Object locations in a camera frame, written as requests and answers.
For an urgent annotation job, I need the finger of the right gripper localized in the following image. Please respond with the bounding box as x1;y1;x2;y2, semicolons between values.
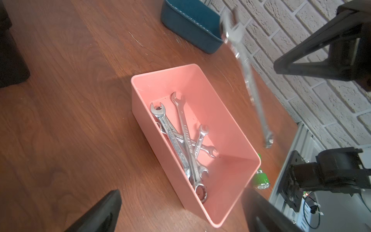
273;1;371;92

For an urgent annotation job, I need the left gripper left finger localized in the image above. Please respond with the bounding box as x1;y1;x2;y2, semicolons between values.
66;189;122;232

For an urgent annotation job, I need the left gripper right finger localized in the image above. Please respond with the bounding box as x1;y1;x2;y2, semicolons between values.
242;187;301;232

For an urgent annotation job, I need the pink plastic storage box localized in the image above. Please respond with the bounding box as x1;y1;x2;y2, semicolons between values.
131;64;261;228

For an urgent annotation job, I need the long combination wrench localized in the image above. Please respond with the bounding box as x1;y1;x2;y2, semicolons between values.
219;7;274;148

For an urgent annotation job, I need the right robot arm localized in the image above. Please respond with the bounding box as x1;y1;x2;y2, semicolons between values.
273;1;371;194

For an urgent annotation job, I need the steel wrench in pink box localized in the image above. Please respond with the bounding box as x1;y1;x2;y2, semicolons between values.
150;103;191;179

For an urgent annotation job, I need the teal plastic storage box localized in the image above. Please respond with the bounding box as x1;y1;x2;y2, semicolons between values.
160;0;223;54

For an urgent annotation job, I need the green toy drill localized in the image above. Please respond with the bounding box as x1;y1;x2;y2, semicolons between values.
252;166;271;189

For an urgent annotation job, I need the black plastic toolbox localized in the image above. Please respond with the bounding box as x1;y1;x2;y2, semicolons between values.
0;1;31;88

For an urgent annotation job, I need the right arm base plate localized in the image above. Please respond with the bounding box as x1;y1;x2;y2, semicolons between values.
278;150;304;213

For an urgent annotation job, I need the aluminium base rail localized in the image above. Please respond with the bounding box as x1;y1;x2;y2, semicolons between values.
269;122;320;232

